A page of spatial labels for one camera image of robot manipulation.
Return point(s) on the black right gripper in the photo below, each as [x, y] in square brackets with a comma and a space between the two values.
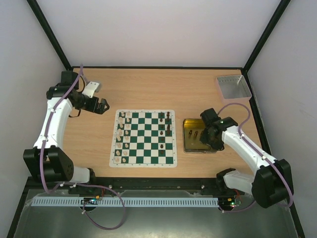
[211, 138]

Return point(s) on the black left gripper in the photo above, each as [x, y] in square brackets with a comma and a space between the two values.
[100, 110]

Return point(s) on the gold square tin box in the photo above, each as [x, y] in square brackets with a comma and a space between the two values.
[192, 132]

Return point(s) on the green white chess board mat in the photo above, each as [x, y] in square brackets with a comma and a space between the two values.
[136, 140]

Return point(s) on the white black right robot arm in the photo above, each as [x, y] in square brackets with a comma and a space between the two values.
[263, 165]

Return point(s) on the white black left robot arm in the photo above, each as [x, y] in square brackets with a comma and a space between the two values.
[46, 161]

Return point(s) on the silver pink tin lid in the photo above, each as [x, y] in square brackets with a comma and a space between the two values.
[233, 89]

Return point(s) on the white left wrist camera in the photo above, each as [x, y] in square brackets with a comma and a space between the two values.
[91, 88]

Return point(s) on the black aluminium front rail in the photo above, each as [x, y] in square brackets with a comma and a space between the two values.
[158, 184]

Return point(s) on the light blue slotted cable duct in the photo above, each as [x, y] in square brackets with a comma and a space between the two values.
[128, 202]

